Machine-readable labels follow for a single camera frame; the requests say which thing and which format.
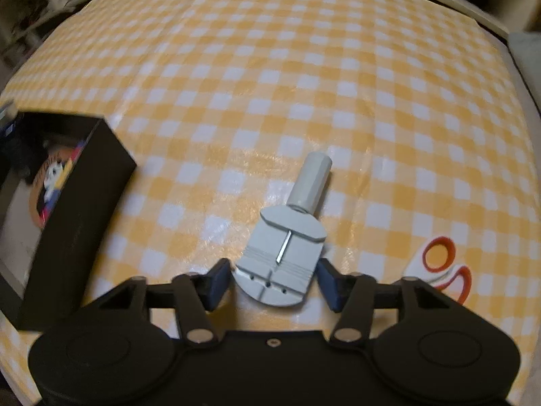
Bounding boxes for colourful card box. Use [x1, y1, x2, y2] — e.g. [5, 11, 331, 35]
[40, 141, 85, 222]

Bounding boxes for yellow checkered cloth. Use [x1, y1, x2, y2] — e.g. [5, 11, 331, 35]
[1, 0, 540, 402]

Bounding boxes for orange handled scissors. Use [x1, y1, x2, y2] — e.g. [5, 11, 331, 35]
[402, 235, 472, 305]

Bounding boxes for grey watch link tool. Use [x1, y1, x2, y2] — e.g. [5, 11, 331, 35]
[233, 152, 332, 307]

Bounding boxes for panda cork coaster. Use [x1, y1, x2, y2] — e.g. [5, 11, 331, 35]
[29, 149, 74, 229]

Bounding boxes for black box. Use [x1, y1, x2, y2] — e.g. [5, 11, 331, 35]
[1, 111, 137, 332]

